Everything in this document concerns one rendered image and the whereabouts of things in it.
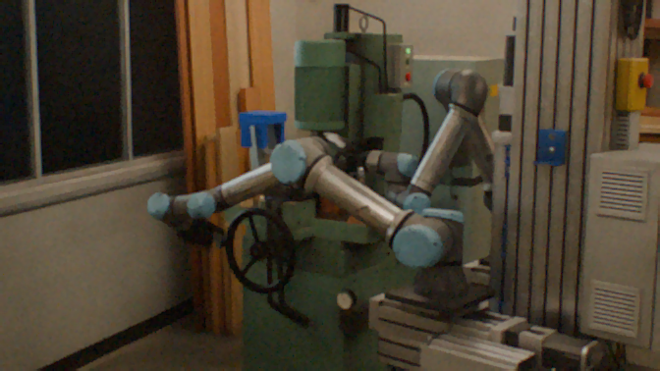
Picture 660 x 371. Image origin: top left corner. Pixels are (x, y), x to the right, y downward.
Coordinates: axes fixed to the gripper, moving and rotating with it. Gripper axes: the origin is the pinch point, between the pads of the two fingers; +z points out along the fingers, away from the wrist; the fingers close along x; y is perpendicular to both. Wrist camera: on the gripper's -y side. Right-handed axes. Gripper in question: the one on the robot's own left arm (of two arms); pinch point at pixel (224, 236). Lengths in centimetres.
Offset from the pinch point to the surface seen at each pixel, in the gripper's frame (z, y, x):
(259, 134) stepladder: 66, -63, -54
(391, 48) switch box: 28, -86, 23
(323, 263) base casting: 25.7, -2.5, 23.7
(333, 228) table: 19.4, -13.5, 27.5
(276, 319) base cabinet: 37.2, 17.9, 4.1
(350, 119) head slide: 25, -56, 17
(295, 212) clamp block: 9.3, -14.1, 17.8
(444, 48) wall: 198, -179, -51
